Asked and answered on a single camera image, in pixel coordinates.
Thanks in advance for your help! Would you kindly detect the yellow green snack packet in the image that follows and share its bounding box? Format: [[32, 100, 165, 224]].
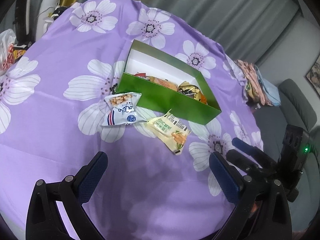
[[146, 111, 190, 155]]

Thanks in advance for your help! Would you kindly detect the gold black snack packet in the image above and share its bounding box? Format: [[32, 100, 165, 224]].
[[177, 81, 201, 101]]

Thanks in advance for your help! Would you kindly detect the red snack packet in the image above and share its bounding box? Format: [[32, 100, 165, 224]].
[[134, 73, 147, 79]]

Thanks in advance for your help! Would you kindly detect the person's left hand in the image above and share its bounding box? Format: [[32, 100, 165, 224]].
[[250, 202, 260, 216]]

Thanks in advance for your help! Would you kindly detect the grey sofa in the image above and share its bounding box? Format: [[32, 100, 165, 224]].
[[253, 79, 319, 160]]

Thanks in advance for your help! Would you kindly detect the orange snack packet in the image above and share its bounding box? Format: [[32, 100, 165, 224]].
[[199, 94, 207, 105]]

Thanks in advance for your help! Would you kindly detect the framed landscape painting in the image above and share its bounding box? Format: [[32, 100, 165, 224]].
[[306, 60, 320, 92]]

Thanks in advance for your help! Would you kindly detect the pink patterned folded cloth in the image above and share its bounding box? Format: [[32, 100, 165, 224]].
[[234, 60, 281, 107]]

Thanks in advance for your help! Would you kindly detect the green cardboard box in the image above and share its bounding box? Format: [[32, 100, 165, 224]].
[[117, 40, 222, 125]]

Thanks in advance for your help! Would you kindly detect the beige snack packet in box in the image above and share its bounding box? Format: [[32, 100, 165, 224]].
[[146, 76, 178, 91]]

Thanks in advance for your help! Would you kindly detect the purple floral tablecloth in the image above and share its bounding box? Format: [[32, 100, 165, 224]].
[[1, 0, 263, 239]]

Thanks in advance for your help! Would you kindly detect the white blue peanut packet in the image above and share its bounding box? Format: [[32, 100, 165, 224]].
[[102, 92, 146, 127]]

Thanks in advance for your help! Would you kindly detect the grey curtain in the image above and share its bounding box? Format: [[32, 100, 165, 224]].
[[142, 0, 301, 63]]

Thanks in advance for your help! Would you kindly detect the white red plastic bag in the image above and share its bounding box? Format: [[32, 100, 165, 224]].
[[0, 29, 16, 72]]

